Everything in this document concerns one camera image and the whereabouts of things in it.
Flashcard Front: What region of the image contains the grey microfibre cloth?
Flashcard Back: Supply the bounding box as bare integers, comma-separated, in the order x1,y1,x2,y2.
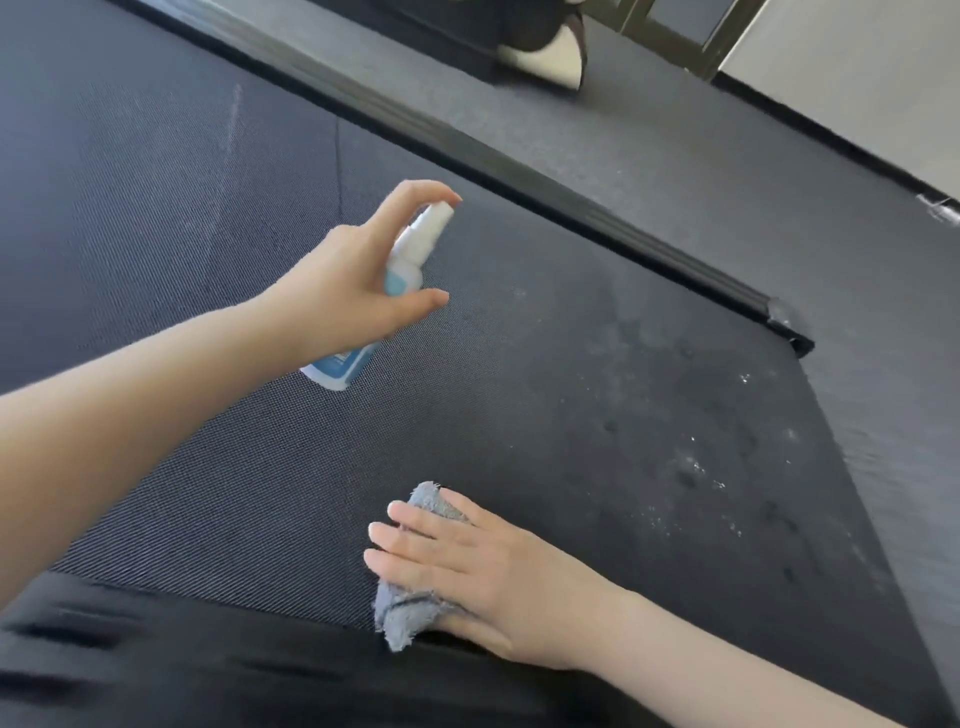
372,481,475,654

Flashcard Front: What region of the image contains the white blue spray bottle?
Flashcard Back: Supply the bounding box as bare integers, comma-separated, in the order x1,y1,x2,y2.
300,202,456,393

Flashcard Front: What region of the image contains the black treadmill belt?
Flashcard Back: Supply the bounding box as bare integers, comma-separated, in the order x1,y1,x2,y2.
0,0,955,728

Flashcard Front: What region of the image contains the person's left forearm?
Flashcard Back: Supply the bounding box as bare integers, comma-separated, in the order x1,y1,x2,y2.
0,296,305,601

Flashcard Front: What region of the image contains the person's right forearm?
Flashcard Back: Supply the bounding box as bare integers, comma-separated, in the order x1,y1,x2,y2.
573,588,912,728

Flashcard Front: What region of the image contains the black treadmill hood cover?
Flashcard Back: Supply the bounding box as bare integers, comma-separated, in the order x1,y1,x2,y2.
0,571,665,728

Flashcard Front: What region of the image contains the dark metal frame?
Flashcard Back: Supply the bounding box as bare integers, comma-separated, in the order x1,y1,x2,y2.
585,0,770,81

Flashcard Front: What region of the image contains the black and white shoe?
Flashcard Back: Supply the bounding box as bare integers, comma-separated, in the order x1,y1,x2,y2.
495,0,591,93

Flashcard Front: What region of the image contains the black baseboard strip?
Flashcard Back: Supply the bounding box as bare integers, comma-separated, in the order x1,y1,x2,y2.
712,69,960,205

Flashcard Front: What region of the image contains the person's right hand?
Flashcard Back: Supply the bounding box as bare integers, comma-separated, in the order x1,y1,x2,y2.
363,487,639,672

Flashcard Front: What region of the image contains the person's left hand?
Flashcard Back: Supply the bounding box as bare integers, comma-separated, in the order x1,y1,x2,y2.
258,179,464,376

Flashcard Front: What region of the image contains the black treadmill side rail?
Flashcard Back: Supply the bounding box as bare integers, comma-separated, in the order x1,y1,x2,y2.
112,0,816,359

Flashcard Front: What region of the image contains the black platform block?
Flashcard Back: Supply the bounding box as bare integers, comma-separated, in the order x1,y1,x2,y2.
303,0,526,85

